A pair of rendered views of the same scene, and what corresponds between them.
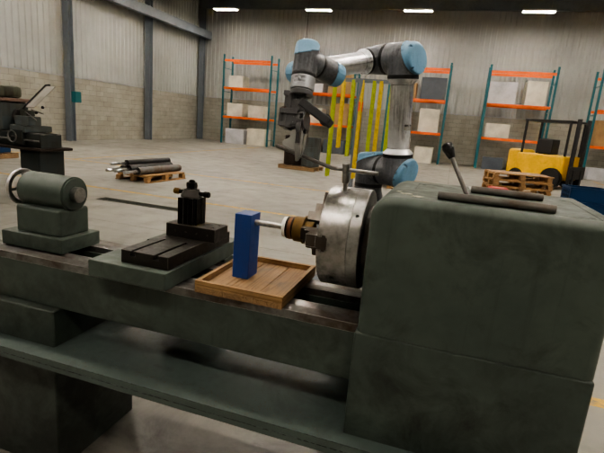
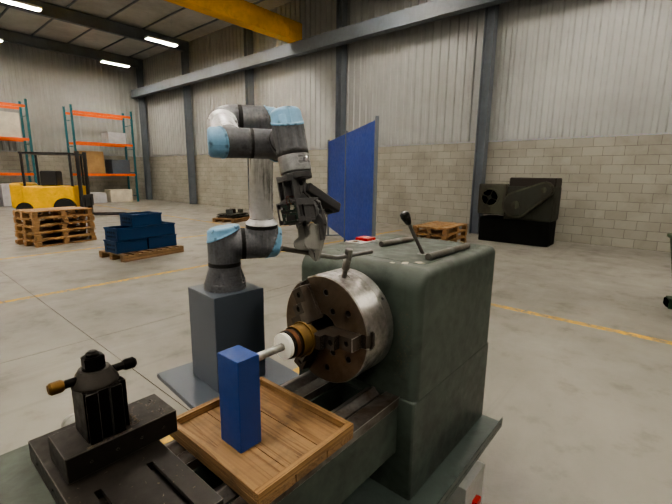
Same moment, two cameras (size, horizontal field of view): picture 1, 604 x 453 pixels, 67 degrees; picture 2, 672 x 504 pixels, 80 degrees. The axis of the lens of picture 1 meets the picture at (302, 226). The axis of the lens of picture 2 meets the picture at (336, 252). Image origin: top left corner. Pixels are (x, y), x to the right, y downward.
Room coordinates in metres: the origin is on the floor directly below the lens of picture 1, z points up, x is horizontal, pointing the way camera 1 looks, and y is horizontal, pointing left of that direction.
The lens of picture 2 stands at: (0.98, 0.88, 1.51)
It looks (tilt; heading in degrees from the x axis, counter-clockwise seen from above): 11 degrees down; 293
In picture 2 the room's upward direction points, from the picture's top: 1 degrees clockwise
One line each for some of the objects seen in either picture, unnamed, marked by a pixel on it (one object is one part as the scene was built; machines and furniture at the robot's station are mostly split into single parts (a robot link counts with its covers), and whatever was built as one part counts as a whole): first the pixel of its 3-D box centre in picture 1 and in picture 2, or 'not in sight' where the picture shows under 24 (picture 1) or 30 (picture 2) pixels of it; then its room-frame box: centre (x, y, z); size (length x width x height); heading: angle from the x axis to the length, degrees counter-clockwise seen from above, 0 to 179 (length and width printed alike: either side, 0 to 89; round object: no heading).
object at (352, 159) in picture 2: not in sight; (345, 192); (3.97, -6.50, 1.18); 4.12 x 0.80 x 2.35; 124
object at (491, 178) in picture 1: (514, 189); (56, 225); (10.00, -4.60, 0.36); 1.26 x 0.86 x 0.73; 84
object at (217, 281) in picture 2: (367, 193); (225, 274); (1.92, -0.26, 1.15); 0.15 x 0.15 x 0.10
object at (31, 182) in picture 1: (50, 208); not in sight; (1.77, 1.01, 1.01); 0.30 x 0.20 x 0.29; 73
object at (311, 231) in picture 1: (314, 237); (342, 340); (1.35, -0.04, 1.08); 0.12 x 0.11 x 0.05; 163
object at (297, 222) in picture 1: (300, 229); (298, 339); (1.46, 0.00, 1.08); 0.09 x 0.09 x 0.09; 73
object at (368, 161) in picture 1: (371, 166); (225, 243); (1.91, -0.27, 1.27); 0.13 x 0.12 x 0.14; 42
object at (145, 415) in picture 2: (197, 229); (116, 433); (1.67, 0.39, 1.00); 0.20 x 0.10 x 0.05; 73
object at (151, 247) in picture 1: (181, 244); (117, 477); (1.61, 0.44, 0.95); 0.43 x 0.18 x 0.04; 163
